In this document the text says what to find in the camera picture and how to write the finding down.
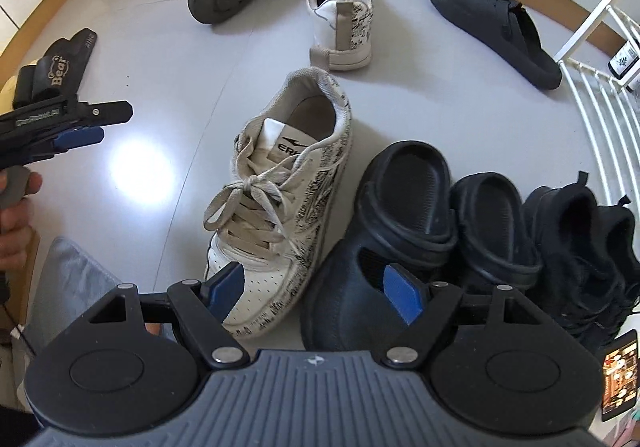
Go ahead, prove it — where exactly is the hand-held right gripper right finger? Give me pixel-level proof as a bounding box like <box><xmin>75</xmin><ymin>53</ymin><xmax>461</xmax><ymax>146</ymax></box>
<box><xmin>381</xmin><ymin>262</ymin><xmax>546</xmax><ymax>369</ymax></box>

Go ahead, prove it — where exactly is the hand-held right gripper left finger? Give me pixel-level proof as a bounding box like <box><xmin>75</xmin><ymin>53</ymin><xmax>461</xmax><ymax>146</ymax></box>
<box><xmin>90</xmin><ymin>261</ymin><xmax>250</xmax><ymax>369</ymax></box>

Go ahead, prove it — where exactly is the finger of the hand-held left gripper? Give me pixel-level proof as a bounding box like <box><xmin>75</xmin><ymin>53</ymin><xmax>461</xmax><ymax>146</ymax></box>
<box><xmin>52</xmin><ymin>125</ymin><xmax>105</xmax><ymax>152</ymax></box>
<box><xmin>66</xmin><ymin>99</ymin><xmax>135</xmax><ymax>128</ymax></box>

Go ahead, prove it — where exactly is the black chunky platform clog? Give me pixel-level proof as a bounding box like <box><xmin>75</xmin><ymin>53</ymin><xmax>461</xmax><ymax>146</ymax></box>
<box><xmin>450</xmin><ymin>173</ymin><xmax>543</xmax><ymax>298</ymax></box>
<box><xmin>300</xmin><ymin>141</ymin><xmax>458</xmax><ymax>353</ymax></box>

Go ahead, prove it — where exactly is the white printed sneaker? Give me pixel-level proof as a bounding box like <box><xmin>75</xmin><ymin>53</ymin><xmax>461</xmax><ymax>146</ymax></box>
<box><xmin>305</xmin><ymin>0</ymin><xmax>373</xmax><ymax>72</ymax></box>
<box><xmin>202</xmin><ymin>67</ymin><xmax>353</xmax><ymax>339</ymax></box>

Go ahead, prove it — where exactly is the black mesh sneaker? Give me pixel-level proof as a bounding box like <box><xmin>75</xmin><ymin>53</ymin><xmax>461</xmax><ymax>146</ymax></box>
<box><xmin>595</xmin><ymin>194</ymin><xmax>640</xmax><ymax>308</ymax></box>
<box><xmin>522</xmin><ymin>170</ymin><xmax>626</xmax><ymax>343</ymax></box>

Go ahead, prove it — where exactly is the white metal shoe rack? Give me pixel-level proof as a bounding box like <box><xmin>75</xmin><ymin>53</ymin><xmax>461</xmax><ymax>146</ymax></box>
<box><xmin>552</xmin><ymin>0</ymin><xmax>640</xmax><ymax>208</ymax></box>

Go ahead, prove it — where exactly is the person's left hand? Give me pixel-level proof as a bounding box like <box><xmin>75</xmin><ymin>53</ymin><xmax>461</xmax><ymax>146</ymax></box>
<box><xmin>0</xmin><ymin>172</ymin><xmax>43</xmax><ymax>273</ymax></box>

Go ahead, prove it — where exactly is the black slide sandal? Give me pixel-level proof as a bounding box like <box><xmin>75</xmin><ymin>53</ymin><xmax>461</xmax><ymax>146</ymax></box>
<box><xmin>12</xmin><ymin>64</ymin><xmax>40</xmax><ymax>110</ymax></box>
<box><xmin>30</xmin><ymin>28</ymin><xmax>96</xmax><ymax>102</ymax></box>

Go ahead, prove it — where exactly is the grey blue floor mat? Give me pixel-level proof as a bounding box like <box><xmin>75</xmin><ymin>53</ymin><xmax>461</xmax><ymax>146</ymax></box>
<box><xmin>27</xmin><ymin>236</ymin><xmax>176</xmax><ymax>343</ymax></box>

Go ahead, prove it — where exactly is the smartphone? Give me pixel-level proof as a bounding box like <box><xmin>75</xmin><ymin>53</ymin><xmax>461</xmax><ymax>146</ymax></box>
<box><xmin>597</xmin><ymin>329</ymin><xmax>640</xmax><ymax>423</ymax></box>

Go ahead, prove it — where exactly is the dark bottle white label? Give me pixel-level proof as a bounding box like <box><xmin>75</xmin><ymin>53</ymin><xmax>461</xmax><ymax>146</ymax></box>
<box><xmin>607</xmin><ymin>42</ymin><xmax>640</xmax><ymax>92</ymax></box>

